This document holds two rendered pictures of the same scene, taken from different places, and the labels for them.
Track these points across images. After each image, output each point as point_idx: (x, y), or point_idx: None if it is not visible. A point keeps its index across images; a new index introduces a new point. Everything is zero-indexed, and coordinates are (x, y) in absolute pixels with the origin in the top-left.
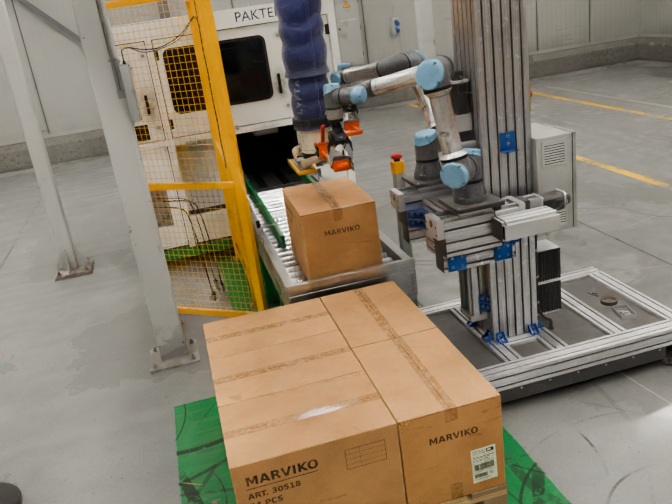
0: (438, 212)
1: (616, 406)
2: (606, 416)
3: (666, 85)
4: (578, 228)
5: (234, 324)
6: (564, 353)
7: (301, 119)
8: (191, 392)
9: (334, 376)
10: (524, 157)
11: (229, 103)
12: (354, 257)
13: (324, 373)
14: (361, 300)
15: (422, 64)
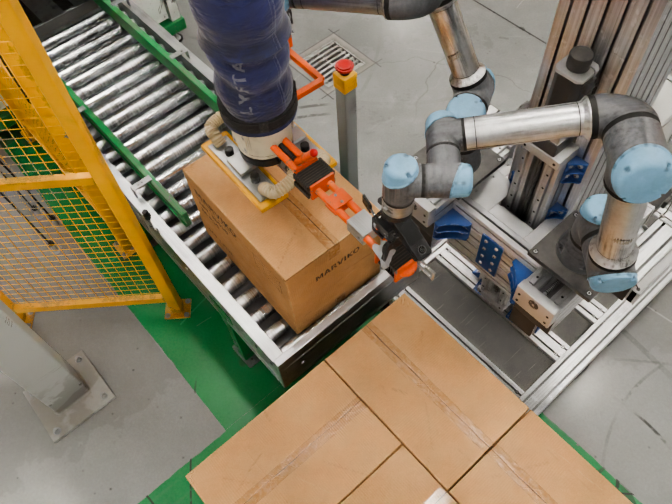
0: (536, 278)
1: (651, 358)
2: (649, 378)
3: None
4: (469, 9)
5: (237, 465)
6: (610, 327)
7: (250, 121)
8: (142, 468)
9: None
10: None
11: (51, 64)
12: (349, 279)
13: None
14: (390, 357)
15: (641, 168)
